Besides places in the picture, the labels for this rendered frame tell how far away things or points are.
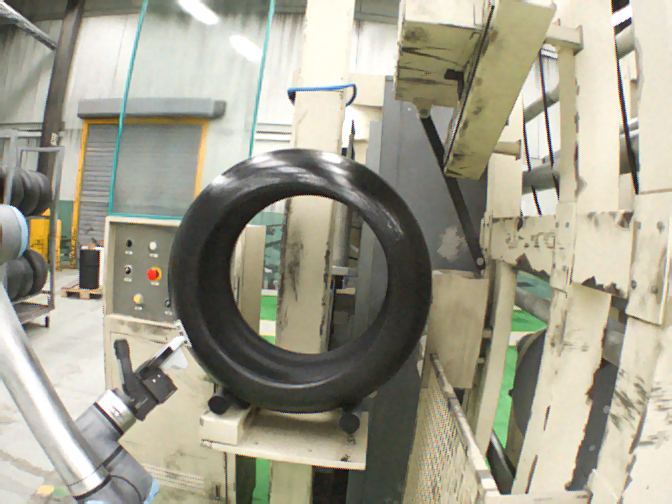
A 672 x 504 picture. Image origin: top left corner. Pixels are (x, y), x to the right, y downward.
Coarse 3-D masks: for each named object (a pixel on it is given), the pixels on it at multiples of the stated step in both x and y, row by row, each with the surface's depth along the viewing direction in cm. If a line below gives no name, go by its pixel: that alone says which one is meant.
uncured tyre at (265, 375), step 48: (240, 192) 105; (288, 192) 131; (336, 192) 104; (384, 192) 106; (192, 240) 106; (384, 240) 103; (192, 288) 106; (432, 288) 110; (192, 336) 107; (240, 336) 133; (384, 336) 104; (240, 384) 107; (288, 384) 106; (336, 384) 105
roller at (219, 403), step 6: (222, 390) 113; (216, 396) 108; (222, 396) 109; (228, 396) 111; (234, 396) 115; (210, 402) 108; (216, 402) 108; (222, 402) 108; (228, 402) 109; (210, 408) 108; (216, 408) 108; (222, 408) 108; (228, 408) 109
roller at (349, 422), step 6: (360, 402) 117; (342, 408) 112; (348, 408) 110; (354, 408) 110; (360, 408) 114; (342, 414) 107; (348, 414) 106; (354, 414) 107; (360, 414) 110; (342, 420) 106; (348, 420) 106; (354, 420) 106; (360, 420) 107; (342, 426) 106; (348, 426) 106; (354, 426) 106
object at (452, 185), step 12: (420, 120) 134; (432, 120) 132; (432, 132) 132; (432, 144) 132; (444, 180) 135; (456, 180) 133; (456, 192) 133; (456, 204) 133; (468, 216) 133; (468, 228) 133; (468, 240) 133; (480, 252) 133; (480, 264) 133
